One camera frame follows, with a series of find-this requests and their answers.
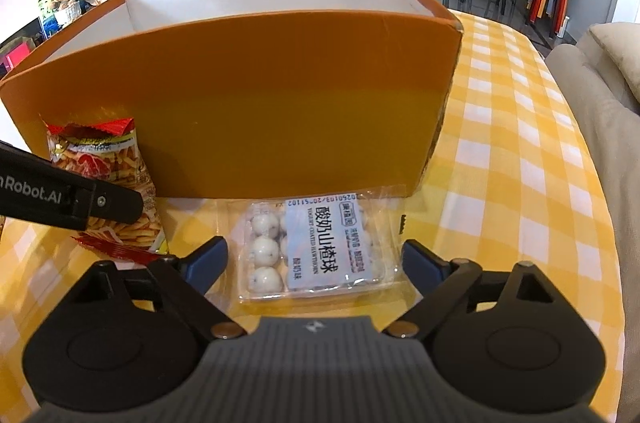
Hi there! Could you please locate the beige sofa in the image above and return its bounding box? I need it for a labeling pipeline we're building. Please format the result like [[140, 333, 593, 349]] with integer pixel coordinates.
[[544, 22, 640, 404]]

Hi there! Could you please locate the clear pack of white balls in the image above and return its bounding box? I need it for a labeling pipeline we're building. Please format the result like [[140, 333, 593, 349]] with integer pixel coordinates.
[[227, 190, 408, 304]]

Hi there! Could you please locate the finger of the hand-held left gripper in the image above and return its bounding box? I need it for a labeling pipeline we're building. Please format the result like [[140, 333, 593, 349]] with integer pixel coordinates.
[[69, 182, 157, 232]]

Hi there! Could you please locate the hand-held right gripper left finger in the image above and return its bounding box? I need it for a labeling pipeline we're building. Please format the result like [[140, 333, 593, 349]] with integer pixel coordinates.
[[65, 235, 246, 339]]

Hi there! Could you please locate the yellow checkered tablecloth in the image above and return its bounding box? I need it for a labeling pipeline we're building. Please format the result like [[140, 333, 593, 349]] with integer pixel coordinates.
[[0, 10, 626, 404]]

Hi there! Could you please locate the red fries snack bag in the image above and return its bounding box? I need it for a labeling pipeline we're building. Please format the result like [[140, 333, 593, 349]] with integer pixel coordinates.
[[40, 118, 173, 266]]

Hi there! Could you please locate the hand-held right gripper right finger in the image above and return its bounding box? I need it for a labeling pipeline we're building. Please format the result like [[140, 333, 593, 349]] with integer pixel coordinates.
[[387, 239, 571, 338]]

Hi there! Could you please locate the orange cardboard box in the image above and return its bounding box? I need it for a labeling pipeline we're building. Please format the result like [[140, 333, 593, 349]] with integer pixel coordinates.
[[0, 0, 465, 200]]

